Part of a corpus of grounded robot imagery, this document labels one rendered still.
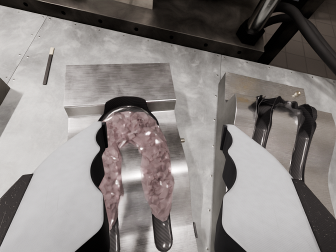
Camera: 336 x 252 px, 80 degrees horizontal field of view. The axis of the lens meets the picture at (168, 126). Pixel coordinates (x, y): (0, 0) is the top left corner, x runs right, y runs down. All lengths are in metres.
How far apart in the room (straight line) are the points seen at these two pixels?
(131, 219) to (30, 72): 0.51
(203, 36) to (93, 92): 0.51
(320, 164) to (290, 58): 1.82
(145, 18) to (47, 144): 0.57
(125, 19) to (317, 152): 0.75
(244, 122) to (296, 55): 1.95
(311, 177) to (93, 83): 0.58
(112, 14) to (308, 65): 1.96
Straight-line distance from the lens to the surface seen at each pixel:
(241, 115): 0.51
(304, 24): 0.86
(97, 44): 0.76
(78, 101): 0.51
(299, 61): 2.40
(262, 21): 0.87
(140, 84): 0.52
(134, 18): 0.88
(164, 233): 0.49
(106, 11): 0.91
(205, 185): 0.57
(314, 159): 0.62
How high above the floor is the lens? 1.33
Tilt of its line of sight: 65 degrees down
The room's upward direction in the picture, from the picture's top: 19 degrees clockwise
